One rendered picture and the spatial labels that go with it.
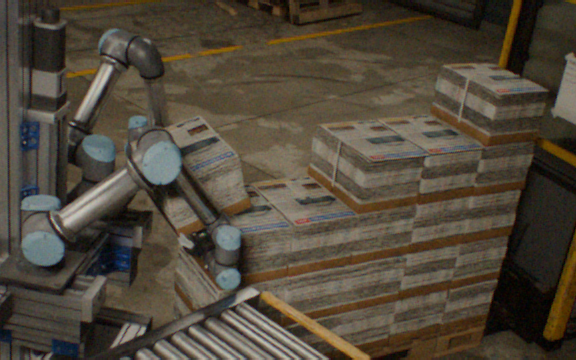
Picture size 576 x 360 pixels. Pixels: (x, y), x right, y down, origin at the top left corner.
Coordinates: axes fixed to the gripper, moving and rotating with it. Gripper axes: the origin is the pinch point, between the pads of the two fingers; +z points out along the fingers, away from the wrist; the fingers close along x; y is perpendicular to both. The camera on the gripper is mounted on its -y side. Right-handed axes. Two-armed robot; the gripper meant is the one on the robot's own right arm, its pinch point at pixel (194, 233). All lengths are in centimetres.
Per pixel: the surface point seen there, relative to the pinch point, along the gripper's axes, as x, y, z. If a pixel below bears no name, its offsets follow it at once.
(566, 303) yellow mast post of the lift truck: -153, -112, -14
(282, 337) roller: -5, -5, -61
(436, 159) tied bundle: -101, -15, 0
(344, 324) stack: -48, -72, -2
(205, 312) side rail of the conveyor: 12.2, 2.5, -43.6
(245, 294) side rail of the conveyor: -2.8, -3.1, -37.6
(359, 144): -74, -1, 12
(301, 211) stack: -42.9, -15.0, 5.8
